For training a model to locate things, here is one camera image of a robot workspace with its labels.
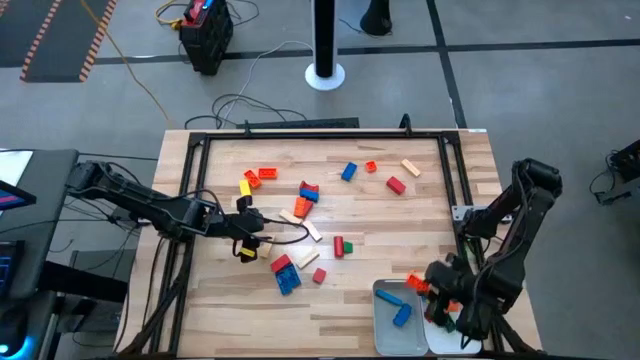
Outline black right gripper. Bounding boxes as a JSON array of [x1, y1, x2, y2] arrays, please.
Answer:
[[424, 259, 489, 342]]

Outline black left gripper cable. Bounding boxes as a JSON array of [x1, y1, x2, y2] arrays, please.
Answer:
[[230, 214, 312, 257]]

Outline blue large square brick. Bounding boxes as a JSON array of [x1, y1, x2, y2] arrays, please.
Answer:
[[274, 263, 303, 297]]

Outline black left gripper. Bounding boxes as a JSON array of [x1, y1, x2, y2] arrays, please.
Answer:
[[202, 194, 267, 265]]

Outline grey frame corner plate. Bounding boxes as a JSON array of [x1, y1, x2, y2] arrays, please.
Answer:
[[451, 203, 475, 223]]

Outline black round stand base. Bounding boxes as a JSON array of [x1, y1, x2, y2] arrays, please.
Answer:
[[359, 0, 395, 38]]

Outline backlit keyboard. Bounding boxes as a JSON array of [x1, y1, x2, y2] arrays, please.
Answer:
[[0, 239, 26, 301]]

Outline lit display screen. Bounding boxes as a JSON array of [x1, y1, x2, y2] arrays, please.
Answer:
[[0, 179, 38, 212]]

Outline black device with cables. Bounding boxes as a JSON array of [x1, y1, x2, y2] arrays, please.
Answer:
[[588, 138, 640, 207]]

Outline black power strip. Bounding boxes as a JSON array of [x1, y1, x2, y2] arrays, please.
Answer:
[[235, 116, 362, 131]]

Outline yellow extension cable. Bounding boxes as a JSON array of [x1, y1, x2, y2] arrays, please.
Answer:
[[78, 0, 184, 129]]

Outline black crate red handle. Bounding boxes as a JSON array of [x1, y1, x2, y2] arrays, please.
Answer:
[[178, 0, 235, 77]]

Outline black metal table frame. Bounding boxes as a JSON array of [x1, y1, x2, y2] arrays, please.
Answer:
[[115, 127, 544, 360]]

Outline black floor cable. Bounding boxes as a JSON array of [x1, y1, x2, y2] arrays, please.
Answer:
[[183, 92, 309, 131]]

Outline orange rounded toy brick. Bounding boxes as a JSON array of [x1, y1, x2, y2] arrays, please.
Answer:
[[405, 271, 431, 296]]

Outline white paper sheet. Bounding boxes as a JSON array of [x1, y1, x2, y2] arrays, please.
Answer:
[[0, 149, 34, 187]]

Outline black mat striped edges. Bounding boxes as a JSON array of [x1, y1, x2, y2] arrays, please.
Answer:
[[0, 0, 120, 84]]

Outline black pole white base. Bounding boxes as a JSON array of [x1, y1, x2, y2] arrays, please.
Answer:
[[304, 0, 347, 93]]

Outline white plastic bin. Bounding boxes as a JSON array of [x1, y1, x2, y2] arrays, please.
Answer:
[[372, 278, 430, 358], [420, 277, 484, 358]]

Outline black side desk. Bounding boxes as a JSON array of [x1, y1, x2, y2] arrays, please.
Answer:
[[0, 148, 80, 301]]

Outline white floor cable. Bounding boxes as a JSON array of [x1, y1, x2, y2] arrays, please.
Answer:
[[218, 39, 315, 126]]

